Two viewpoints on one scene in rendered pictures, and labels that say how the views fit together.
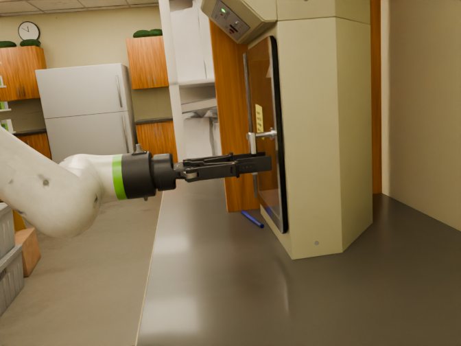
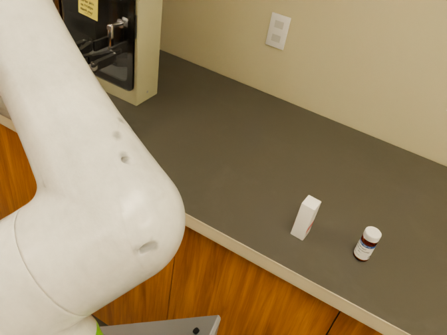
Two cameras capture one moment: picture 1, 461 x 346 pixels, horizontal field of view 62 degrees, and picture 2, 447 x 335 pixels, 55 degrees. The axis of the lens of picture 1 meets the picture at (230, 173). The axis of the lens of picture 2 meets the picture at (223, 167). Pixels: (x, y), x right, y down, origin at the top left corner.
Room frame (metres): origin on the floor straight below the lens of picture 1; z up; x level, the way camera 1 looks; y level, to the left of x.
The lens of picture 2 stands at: (-0.11, 0.75, 1.69)
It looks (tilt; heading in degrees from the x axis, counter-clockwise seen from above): 39 degrees down; 299
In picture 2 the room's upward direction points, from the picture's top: 11 degrees clockwise
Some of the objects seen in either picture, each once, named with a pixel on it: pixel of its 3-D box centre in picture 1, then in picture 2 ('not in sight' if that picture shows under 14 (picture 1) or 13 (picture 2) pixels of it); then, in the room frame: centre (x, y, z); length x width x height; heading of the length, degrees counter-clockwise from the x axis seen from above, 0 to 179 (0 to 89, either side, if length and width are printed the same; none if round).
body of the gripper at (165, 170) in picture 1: (178, 170); not in sight; (0.76, 0.11, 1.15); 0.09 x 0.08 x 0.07; 96
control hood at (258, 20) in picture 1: (232, 12); not in sight; (0.89, -0.04, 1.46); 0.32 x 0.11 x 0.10; 6
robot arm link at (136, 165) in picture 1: (140, 172); not in sight; (0.75, 0.18, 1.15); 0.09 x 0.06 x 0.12; 6
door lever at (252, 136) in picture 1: (261, 151); (114, 37); (0.78, -0.07, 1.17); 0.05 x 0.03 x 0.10; 96
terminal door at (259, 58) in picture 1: (263, 133); (93, 14); (0.89, -0.09, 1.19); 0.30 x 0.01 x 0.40; 6
